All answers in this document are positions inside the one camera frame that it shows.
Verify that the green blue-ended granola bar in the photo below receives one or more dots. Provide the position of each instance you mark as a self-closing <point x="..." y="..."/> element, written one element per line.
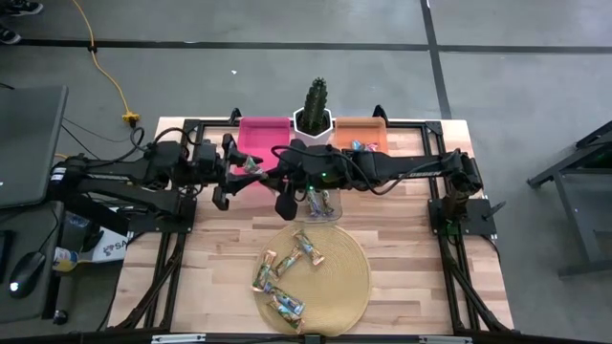
<point x="314" y="203"/>

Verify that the round woven straw placemat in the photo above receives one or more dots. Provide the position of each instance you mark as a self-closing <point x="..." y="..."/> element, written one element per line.
<point x="334" y="286"/>

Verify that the green cactus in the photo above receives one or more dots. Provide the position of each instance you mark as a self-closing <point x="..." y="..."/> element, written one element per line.
<point x="315" y="105"/>

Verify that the black computer mouse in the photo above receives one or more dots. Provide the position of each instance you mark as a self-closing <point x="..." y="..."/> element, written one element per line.
<point x="26" y="274"/>

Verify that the green orange-ended granola bar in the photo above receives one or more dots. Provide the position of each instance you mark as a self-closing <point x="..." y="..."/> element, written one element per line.
<point x="265" y="272"/>
<point x="287" y="315"/>

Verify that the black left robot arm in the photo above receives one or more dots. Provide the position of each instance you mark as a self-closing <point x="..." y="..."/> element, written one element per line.
<point x="119" y="167"/>

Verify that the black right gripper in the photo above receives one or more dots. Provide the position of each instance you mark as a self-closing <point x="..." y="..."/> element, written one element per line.
<point x="288" y="200"/>

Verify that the clear plastic bin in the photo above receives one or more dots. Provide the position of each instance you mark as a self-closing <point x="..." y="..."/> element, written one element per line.
<point x="337" y="210"/>

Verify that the dark grey laptop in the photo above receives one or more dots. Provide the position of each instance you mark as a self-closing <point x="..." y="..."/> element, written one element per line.
<point x="28" y="143"/>

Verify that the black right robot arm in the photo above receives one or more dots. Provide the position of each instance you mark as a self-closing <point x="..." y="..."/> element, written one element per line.
<point x="406" y="167"/>

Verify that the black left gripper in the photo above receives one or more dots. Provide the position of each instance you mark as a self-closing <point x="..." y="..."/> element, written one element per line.
<point x="222" y="196"/>

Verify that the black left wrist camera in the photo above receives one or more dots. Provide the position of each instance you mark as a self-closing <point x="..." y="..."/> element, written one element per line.
<point x="206" y="153"/>

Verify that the black metal table frame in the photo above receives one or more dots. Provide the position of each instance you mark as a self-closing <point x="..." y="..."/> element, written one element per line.
<point x="406" y="124"/>

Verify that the small plastic bottle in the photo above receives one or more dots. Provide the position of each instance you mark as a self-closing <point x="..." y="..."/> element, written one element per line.
<point x="64" y="258"/>

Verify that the black caster wheel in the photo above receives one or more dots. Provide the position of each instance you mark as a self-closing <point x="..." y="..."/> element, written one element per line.
<point x="60" y="317"/>

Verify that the blue Chewy granola bar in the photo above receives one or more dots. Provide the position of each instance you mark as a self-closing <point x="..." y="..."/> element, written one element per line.
<point x="285" y="298"/>

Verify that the silver metal bracket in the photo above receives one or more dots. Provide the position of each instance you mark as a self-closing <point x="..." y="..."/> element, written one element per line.
<point x="179" y="338"/>
<point x="444" y="339"/>

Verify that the black side table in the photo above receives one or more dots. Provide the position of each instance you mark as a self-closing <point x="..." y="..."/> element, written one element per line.
<point x="569" y="165"/>

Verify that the pink plastic bin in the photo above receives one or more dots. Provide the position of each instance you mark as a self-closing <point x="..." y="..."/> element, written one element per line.
<point x="263" y="134"/>

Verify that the orange plastic bin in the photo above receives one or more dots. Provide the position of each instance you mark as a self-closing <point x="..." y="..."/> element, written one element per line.
<point x="358" y="128"/>

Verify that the white printed box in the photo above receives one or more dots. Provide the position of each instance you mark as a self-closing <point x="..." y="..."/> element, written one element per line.
<point x="112" y="248"/>

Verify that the person's shoe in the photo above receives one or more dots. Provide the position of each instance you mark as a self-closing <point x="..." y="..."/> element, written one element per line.
<point x="24" y="7"/>
<point x="7" y="36"/>

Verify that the grey desk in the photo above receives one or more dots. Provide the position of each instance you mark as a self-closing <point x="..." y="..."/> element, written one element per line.
<point x="19" y="310"/>

